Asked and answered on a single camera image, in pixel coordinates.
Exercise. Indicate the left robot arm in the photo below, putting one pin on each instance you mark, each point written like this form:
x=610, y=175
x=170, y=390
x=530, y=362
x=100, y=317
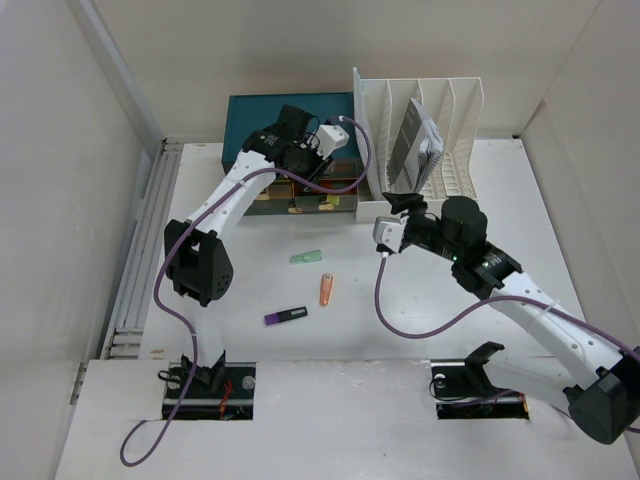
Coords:
x=199, y=266

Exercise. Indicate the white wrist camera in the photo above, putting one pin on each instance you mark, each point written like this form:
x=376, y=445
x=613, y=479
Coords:
x=388, y=232
x=329, y=139

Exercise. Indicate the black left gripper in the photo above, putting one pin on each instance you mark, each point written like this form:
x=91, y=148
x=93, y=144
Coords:
x=318, y=163

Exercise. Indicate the bottom dark drawer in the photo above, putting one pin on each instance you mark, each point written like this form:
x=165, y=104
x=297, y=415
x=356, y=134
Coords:
x=273, y=207

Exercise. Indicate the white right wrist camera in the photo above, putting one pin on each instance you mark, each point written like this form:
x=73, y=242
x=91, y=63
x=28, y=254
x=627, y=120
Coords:
x=388, y=232

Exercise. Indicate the aluminium frame rail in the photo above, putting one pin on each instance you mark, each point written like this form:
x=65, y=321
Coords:
x=123, y=327

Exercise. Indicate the grey booklet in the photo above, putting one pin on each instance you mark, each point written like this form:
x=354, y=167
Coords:
x=417, y=151

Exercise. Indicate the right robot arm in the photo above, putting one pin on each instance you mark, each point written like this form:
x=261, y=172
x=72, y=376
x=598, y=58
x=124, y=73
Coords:
x=588, y=375

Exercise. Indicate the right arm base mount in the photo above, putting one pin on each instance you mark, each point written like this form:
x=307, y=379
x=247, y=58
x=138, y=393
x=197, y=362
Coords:
x=462, y=389

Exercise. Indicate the white file rack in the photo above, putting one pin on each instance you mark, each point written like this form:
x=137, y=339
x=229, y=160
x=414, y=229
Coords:
x=455, y=105

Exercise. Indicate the teal drawer organizer cabinet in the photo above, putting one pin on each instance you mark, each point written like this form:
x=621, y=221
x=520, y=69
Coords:
x=248, y=113

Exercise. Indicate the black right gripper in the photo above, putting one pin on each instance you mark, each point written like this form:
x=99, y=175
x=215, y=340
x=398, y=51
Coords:
x=402, y=201

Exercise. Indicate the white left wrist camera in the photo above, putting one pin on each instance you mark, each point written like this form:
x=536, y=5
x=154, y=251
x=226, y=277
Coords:
x=329, y=139

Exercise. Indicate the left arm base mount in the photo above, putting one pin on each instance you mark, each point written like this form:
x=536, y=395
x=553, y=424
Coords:
x=224, y=392

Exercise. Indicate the purple cap black highlighter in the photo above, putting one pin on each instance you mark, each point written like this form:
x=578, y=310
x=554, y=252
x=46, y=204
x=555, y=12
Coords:
x=285, y=316

